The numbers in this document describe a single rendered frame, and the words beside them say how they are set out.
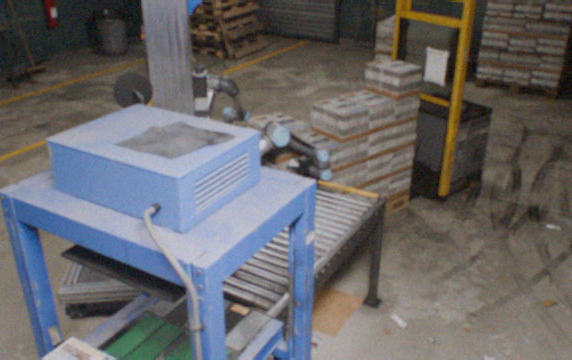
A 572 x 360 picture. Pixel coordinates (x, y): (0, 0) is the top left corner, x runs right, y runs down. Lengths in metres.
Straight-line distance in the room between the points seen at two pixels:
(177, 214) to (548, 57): 7.55
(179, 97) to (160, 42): 0.35
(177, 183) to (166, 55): 1.86
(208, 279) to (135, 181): 0.42
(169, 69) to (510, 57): 6.27
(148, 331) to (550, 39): 7.29
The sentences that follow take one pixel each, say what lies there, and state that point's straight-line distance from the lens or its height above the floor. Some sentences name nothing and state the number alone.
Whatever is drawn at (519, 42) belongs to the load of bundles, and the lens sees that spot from 8.90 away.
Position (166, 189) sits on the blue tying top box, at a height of 1.69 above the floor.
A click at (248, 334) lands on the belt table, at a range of 2.56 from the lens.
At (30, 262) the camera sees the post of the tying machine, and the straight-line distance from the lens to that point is 2.38.
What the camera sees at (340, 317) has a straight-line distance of 3.92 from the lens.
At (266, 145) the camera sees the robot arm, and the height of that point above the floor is 1.16.
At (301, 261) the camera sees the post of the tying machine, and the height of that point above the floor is 1.22.
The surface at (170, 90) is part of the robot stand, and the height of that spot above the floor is 1.46.
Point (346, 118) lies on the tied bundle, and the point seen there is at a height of 1.03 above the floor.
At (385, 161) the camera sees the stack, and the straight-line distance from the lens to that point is 4.84.
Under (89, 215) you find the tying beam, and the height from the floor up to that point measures 1.55.
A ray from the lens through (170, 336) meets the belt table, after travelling 2.60.
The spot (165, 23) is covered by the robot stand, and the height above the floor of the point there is 1.86.
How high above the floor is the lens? 2.48
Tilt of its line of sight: 26 degrees down
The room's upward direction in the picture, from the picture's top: straight up
